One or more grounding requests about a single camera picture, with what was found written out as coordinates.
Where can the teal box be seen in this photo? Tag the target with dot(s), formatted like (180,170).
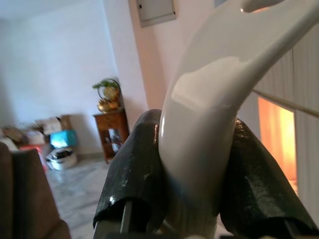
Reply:
(62,139)

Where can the brown cardboard box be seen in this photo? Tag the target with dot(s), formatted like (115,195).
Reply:
(53,125)

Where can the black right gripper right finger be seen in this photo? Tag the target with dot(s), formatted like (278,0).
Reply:
(256,179)

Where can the brown sofa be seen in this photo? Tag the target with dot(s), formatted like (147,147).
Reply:
(25,199)

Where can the brown wooden side table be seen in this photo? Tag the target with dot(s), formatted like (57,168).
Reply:
(109,124)

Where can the orange curtain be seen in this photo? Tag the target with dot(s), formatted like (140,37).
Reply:
(276,139)

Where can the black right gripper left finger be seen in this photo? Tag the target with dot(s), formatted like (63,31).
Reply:
(132,164)

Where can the gold ornament with plant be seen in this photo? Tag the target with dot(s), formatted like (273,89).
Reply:
(108,98)

